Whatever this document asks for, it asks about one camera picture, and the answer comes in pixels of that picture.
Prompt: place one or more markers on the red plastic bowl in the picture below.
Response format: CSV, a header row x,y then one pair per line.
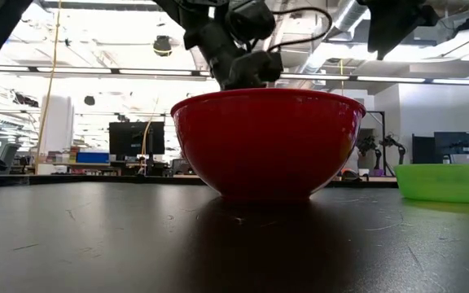
x,y
267,142

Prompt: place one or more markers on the ceiling light strip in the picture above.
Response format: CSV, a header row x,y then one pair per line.
x,y
389,79
96,71

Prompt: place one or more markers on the black computer monitor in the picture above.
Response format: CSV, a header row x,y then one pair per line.
x,y
423,149
137,138
453,142

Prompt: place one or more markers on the green plastic bowl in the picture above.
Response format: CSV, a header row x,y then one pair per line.
x,y
446,183

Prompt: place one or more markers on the blue plastic bin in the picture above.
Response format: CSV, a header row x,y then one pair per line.
x,y
92,157

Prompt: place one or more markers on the white column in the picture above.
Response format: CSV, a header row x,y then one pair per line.
x,y
57,124

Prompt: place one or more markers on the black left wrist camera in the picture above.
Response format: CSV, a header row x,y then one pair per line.
x,y
259,68

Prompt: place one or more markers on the ceiling dome camera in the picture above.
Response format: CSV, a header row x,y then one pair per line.
x,y
162,46

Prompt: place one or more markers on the silver ventilation duct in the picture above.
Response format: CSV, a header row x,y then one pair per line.
x,y
332,28

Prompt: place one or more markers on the black door frame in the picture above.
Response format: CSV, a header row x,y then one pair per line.
x,y
382,142

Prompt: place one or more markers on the black table edge rail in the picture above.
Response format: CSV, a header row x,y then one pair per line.
x,y
96,180

